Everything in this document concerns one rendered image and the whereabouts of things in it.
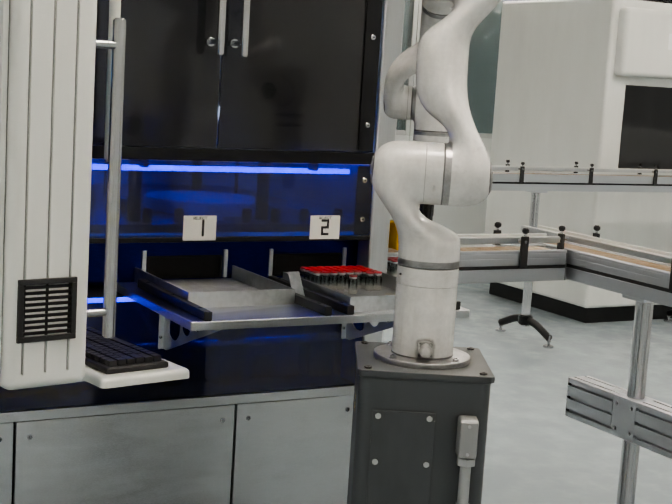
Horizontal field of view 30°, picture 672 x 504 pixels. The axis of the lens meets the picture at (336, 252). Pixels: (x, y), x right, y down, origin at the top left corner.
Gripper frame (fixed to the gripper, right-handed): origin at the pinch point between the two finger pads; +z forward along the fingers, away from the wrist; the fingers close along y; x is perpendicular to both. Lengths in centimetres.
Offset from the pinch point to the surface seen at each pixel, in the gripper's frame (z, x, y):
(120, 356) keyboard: 27, 10, 76
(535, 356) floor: 111, -271, -254
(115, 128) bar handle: -17, 16, 81
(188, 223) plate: 7, -35, 44
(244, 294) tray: 19.7, -9.0, 40.7
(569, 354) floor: 111, -271, -276
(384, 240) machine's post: 11.9, -35.1, -10.8
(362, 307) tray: 21.3, 2.3, 16.8
